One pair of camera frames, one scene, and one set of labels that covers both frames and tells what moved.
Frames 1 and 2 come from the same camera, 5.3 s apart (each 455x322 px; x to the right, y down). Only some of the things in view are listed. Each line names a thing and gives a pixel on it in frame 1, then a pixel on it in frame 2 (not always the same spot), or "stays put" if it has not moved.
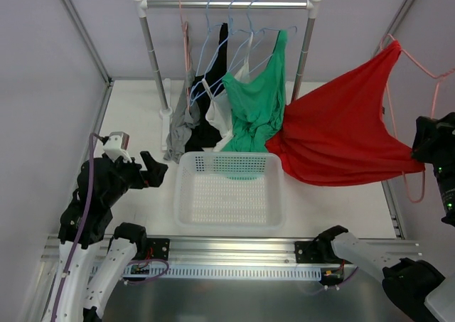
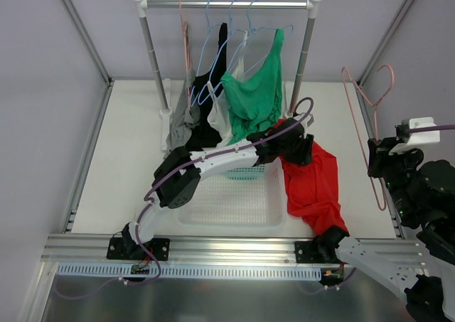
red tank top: (336, 133) → (313, 189)
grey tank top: (186, 117) stays put
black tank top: (203, 136) stays put
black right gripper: (425, 141) → (377, 157)
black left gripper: (143, 173) → (298, 151)
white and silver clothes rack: (166, 114) stays put
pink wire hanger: (436, 77) → (375, 105)
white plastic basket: (229, 191) stays put
